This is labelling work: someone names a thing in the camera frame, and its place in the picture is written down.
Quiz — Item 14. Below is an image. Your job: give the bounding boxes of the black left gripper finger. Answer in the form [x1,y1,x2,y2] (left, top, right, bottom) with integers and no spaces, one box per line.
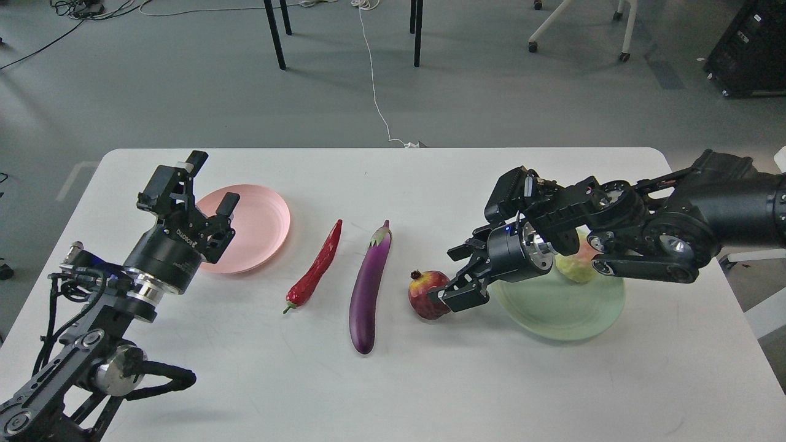
[136,150,209,215]
[203,192,239,264]

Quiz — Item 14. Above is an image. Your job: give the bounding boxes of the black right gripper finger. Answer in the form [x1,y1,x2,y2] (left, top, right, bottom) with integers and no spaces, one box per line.
[447,237,489,262]
[429,273,489,312]

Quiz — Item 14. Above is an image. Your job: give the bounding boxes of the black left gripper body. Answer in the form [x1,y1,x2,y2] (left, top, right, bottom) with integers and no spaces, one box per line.
[123,212,208,294]

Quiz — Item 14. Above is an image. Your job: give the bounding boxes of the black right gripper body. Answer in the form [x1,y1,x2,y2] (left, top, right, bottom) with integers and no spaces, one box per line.
[473,221,554,284]

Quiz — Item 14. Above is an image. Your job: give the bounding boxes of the red pomegranate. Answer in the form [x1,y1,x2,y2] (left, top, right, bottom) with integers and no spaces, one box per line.
[408,269,452,320]

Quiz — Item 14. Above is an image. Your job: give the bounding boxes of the green pink apple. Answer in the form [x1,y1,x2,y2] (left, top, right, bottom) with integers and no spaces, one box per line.
[554,230,600,284]

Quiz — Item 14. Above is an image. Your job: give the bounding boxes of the red chili pepper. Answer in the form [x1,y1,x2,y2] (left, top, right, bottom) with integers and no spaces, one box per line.
[282,219,343,314]

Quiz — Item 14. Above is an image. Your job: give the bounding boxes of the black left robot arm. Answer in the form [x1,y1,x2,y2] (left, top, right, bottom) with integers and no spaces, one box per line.
[2,150,239,441]

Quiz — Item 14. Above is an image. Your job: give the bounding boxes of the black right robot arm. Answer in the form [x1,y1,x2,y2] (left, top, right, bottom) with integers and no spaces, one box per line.
[427,149,785,312]

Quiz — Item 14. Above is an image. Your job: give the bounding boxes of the pink plate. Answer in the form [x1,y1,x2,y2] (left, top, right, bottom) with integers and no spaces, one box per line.
[196,184,291,274]

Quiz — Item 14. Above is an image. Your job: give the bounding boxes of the green plate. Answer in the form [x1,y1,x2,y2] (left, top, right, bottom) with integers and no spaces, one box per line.
[488,269,626,341]

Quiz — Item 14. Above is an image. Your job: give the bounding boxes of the purple eggplant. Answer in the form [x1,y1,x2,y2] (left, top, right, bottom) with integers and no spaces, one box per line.
[348,220,391,355]

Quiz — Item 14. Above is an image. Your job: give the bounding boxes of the black table leg left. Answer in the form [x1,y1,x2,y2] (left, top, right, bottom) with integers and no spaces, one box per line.
[263,0,292,71]

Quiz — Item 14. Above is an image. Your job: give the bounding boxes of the black table leg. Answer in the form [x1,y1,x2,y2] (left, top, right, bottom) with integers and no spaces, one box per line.
[409,0,424,68]
[263,0,292,71]

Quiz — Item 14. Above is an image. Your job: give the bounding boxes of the white chair base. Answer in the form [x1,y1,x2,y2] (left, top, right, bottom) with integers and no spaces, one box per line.
[527,0,639,63]

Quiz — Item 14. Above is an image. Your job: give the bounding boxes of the black table leg right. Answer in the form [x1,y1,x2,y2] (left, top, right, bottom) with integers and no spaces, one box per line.
[409,0,424,68]

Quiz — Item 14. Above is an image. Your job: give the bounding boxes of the black equipment case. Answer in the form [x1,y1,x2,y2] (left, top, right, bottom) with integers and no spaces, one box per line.
[704,1,785,98]

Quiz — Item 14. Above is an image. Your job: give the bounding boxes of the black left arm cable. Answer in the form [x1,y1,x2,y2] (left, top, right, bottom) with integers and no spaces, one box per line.
[117,360,197,401]

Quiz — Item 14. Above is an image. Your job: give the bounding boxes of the black floor cables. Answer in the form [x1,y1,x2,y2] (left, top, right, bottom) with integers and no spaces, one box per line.
[0,0,148,72]

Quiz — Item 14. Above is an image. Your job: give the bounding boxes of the white floor cable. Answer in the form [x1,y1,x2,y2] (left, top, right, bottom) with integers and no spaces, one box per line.
[350,0,419,149]

